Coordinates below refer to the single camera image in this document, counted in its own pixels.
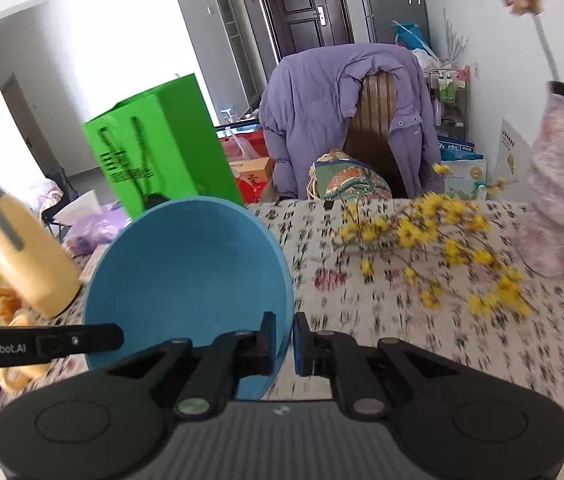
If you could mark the blue bowl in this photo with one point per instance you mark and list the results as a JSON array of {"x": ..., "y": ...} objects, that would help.
[{"x": 188, "y": 269}]

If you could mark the yellow flower branch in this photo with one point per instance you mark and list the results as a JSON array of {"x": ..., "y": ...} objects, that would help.
[{"x": 437, "y": 244}]

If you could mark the pink textured vase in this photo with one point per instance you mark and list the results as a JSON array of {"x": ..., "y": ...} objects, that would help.
[{"x": 541, "y": 234}]

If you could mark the calligraphy print tablecloth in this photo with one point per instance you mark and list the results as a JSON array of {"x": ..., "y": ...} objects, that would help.
[{"x": 466, "y": 396}]

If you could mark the yellow thermos jug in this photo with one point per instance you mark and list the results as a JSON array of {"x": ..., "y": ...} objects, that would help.
[{"x": 33, "y": 262}]

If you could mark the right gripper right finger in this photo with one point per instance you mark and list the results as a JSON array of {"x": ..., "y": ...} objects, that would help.
[{"x": 356, "y": 387}]

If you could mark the dark wooden door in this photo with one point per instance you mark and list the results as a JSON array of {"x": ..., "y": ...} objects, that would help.
[{"x": 300, "y": 25}]

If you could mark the purple jacket on chair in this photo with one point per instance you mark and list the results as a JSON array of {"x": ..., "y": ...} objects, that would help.
[{"x": 312, "y": 96}]

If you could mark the wooden chair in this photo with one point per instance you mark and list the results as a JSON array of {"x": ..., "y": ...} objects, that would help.
[{"x": 368, "y": 130}]

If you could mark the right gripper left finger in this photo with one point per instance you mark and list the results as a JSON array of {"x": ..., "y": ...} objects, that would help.
[{"x": 222, "y": 365}]

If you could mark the purple tissue packs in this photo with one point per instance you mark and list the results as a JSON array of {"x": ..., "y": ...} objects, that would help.
[{"x": 94, "y": 230}]

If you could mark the patterned cushion bag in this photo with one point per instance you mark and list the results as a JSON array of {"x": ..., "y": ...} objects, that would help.
[{"x": 337, "y": 176}]

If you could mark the green paper shopping bag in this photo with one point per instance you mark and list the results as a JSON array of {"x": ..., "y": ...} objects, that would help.
[{"x": 161, "y": 145}]

